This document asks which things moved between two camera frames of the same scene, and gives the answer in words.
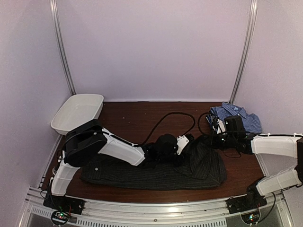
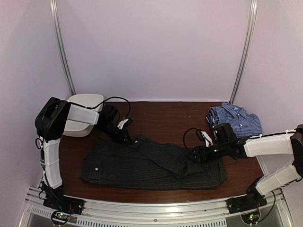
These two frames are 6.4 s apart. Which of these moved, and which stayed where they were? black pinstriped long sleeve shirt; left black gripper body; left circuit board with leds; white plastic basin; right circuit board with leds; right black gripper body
Moved: left black gripper body; right black gripper body
Stayed: white plastic basin; right circuit board with leds; left circuit board with leds; black pinstriped long sleeve shirt
